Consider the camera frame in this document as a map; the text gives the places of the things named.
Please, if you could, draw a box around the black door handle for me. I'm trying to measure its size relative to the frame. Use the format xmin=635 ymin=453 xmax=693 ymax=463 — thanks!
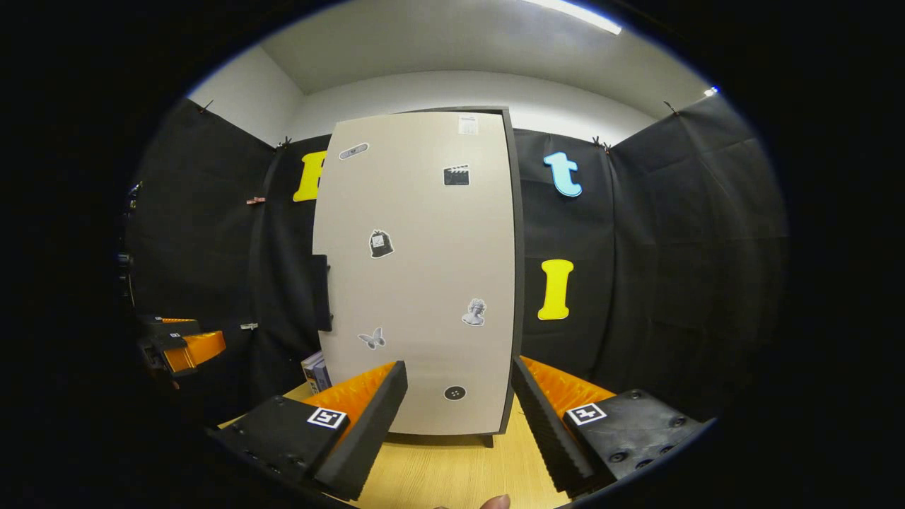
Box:
xmin=311 ymin=254 xmax=333 ymax=333

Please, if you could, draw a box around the long ceiling light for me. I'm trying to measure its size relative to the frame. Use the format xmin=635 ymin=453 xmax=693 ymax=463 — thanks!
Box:
xmin=523 ymin=0 xmax=623 ymax=35

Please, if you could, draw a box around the beige cabinet door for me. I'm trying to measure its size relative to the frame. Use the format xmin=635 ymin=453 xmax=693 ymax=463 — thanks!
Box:
xmin=313 ymin=112 xmax=517 ymax=435

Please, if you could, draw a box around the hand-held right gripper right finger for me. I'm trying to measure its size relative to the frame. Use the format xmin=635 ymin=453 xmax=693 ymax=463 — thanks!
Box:
xmin=510 ymin=356 xmax=709 ymax=497

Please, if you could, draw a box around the grey cabinet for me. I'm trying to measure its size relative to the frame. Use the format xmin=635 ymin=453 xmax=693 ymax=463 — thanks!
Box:
xmin=311 ymin=106 xmax=525 ymax=448

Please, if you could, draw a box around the black backdrop cloth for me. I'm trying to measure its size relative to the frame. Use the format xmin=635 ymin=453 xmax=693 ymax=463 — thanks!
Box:
xmin=124 ymin=92 xmax=789 ymax=425

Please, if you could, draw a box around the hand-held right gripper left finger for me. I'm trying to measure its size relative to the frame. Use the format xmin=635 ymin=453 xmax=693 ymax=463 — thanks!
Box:
xmin=209 ymin=361 xmax=409 ymax=501

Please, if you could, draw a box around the grey book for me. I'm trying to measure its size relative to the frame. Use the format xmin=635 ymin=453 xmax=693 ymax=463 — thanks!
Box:
xmin=301 ymin=351 xmax=325 ymax=391

